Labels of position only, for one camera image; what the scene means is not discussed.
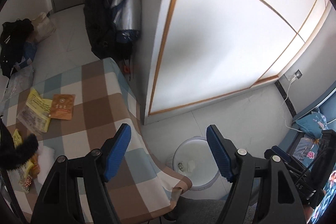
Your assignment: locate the black hanging jacket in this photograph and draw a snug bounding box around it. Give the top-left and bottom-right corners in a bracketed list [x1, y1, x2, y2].
[84, 0, 133, 62]

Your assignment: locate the white charging cable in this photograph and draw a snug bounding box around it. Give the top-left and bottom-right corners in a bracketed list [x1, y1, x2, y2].
[278, 77, 302, 132]

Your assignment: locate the wall power socket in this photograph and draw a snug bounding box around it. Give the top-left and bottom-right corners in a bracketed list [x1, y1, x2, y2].
[294, 69, 302, 79]

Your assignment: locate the yellow printed snack bag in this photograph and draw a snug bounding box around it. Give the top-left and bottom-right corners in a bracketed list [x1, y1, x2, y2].
[17, 88, 52, 135]

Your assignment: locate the white foam sheet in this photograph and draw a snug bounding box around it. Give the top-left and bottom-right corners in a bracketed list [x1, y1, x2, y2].
[37, 145, 55, 185]

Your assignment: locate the red checkered snack wrapper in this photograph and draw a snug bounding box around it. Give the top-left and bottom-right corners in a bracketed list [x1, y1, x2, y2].
[18, 160, 40, 193]

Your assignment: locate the grey plastic bag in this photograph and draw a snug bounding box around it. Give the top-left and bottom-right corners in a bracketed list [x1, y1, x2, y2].
[2, 65, 34, 102]

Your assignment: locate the white tissue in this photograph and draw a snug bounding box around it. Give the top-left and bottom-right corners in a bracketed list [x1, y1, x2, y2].
[187, 160, 196, 173]

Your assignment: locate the checkered tablecloth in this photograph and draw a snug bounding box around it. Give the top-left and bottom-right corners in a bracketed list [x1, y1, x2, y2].
[1, 57, 194, 223]

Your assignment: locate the silver folded umbrella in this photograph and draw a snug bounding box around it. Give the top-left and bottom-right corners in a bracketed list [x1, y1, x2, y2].
[110, 0, 142, 44]

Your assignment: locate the brown sachet packet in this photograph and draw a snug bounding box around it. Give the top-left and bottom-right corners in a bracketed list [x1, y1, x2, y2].
[49, 94, 75, 121]

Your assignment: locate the blue cardboard box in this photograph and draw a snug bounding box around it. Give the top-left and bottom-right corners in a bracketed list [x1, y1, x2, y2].
[14, 42, 37, 71]

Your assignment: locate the black clothes pile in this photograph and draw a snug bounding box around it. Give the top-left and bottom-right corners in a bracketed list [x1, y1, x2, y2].
[1, 18, 34, 79]

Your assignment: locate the white trash bin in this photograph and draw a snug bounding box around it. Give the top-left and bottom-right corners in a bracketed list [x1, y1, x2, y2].
[166, 136, 219, 191]

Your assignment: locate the cream tote bag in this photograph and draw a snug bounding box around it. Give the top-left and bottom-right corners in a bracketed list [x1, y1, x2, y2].
[31, 12, 56, 43]

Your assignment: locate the yellow wrapper with cartoon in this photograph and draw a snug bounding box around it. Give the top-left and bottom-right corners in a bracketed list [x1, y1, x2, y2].
[12, 129, 23, 148]

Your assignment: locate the blue floral pillow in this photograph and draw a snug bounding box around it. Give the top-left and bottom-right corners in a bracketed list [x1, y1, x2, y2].
[295, 111, 329, 139]

